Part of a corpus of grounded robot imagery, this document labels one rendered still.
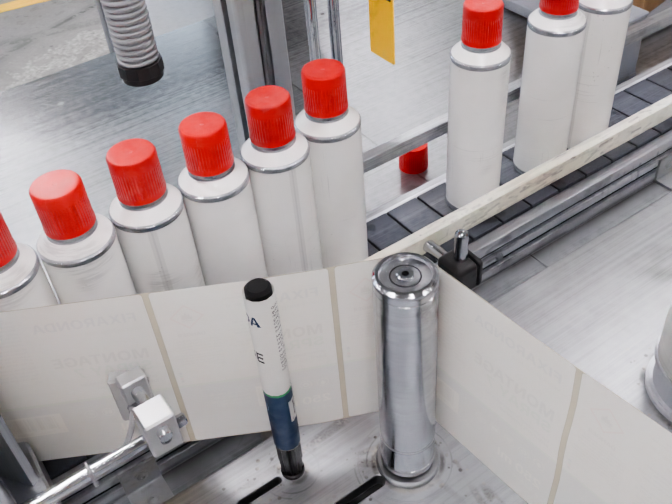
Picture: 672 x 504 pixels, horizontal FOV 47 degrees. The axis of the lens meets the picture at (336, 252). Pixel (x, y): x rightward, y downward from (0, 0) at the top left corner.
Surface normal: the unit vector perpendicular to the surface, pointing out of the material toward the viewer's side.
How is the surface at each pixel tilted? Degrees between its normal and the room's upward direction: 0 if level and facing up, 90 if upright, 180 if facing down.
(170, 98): 0
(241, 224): 90
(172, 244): 90
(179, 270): 90
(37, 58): 0
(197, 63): 0
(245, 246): 90
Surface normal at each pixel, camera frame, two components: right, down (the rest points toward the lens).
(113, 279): 0.80, 0.36
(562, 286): -0.07, -0.74
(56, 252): -0.21, -0.11
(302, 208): 0.62, 0.49
